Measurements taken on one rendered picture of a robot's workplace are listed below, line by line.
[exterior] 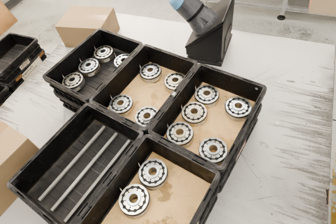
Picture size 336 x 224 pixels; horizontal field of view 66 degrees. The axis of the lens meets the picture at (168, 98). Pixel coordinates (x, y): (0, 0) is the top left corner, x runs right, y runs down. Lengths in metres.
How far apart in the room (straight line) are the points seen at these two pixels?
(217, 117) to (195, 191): 0.31
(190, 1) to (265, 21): 1.77
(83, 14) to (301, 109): 1.33
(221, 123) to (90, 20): 1.02
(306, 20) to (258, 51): 1.59
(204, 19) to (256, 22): 1.69
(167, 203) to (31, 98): 1.00
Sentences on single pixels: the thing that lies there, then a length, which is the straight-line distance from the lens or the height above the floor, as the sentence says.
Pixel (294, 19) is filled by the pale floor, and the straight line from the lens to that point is 3.08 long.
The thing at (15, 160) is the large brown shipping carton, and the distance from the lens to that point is 1.19.
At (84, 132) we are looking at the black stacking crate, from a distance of 1.15.
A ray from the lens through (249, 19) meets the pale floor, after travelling 3.02.
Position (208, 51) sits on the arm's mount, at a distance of 1.40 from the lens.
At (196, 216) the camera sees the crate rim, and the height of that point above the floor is 0.93.
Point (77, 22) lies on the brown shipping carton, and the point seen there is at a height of 0.86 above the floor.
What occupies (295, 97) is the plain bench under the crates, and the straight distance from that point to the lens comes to 1.37.
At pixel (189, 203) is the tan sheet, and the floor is 0.83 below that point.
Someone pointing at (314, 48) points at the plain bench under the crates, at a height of 0.70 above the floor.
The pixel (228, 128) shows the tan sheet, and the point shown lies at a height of 0.83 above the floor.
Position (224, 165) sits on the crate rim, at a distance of 0.87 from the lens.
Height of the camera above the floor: 1.72
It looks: 51 degrees down
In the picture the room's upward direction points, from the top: 10 degrees counter-clockwise
